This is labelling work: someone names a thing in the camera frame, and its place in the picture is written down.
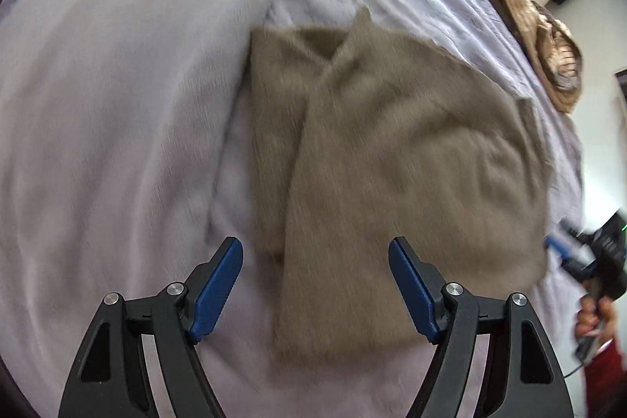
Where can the person's right hand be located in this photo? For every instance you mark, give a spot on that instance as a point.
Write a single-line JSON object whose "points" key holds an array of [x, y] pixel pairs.
{"points": [[600, 317]]}

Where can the brown knit sweater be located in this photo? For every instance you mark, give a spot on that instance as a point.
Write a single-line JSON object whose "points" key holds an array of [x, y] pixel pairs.
{"points": [[392, 178]]}

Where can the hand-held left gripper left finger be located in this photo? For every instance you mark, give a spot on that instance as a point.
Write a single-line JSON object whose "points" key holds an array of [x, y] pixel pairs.
{"points": [[218, 290]]}

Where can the lavender bed blanket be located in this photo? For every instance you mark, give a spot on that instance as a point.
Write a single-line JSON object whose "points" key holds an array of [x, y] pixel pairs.
{"points": [[122, 104]]}

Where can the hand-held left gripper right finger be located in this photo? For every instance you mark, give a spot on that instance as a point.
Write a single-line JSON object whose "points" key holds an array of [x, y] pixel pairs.
{"points": [[414, 290]]}

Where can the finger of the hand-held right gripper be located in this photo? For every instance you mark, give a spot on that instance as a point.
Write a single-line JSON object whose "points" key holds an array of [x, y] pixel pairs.
{"points": [[558, 249], [580, 272]]}

